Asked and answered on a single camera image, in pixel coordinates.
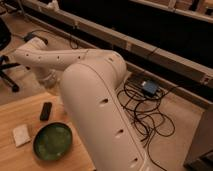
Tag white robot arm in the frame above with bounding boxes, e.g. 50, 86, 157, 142
13, 38, 154, 171

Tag green ceramic bowl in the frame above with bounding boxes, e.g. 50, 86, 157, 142
33, 122, 73, 161

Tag blue power adapter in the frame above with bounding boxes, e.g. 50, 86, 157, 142
142, 80, 159, 97

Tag black remote control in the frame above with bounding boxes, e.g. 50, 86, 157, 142
40, 102, 52, 121

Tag green box on floor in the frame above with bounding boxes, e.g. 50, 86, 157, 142
23, 33, 39, 42

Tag white folded cloth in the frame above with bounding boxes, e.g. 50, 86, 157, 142
13, 124, 31, 147

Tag black office chair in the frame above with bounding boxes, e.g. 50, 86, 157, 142
0, 18, 20, 92

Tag black tangled cables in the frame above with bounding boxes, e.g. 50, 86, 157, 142
116, 76, 177, 171

